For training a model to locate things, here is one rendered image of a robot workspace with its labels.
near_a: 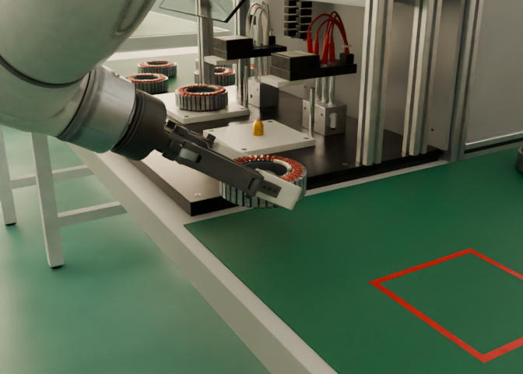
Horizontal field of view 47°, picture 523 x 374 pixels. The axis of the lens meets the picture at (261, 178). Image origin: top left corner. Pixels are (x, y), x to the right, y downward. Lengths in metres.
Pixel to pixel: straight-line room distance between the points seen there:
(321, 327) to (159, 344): 1.29
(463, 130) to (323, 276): 0.49
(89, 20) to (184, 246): 0.37
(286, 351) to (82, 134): 0.29
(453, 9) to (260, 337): 0.64
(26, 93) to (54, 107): 0.04
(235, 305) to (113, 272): 1.61
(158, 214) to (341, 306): 0.32
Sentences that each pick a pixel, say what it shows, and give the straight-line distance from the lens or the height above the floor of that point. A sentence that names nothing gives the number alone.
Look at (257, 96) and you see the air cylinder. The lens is 1.31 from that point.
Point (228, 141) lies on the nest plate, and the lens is 1.04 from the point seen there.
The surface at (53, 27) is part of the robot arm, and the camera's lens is 0.48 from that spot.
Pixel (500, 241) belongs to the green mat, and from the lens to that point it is 0.82.
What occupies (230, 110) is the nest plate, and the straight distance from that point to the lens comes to 1.25.
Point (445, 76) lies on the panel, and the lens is 1.06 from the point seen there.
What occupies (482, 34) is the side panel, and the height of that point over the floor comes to 0.96.
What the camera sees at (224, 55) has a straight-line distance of 1.26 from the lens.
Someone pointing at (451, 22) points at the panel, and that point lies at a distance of 1.04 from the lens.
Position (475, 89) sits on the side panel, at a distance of 1.10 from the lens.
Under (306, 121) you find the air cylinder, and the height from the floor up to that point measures 0.78.
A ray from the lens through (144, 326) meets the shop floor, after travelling 1.94.
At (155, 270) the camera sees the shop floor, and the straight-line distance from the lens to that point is 2.23.
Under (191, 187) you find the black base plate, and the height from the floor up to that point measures 0.77.
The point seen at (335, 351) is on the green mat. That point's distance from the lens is 0.57.
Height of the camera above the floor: 1.10
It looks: 21 degrees down
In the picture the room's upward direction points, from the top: straight up
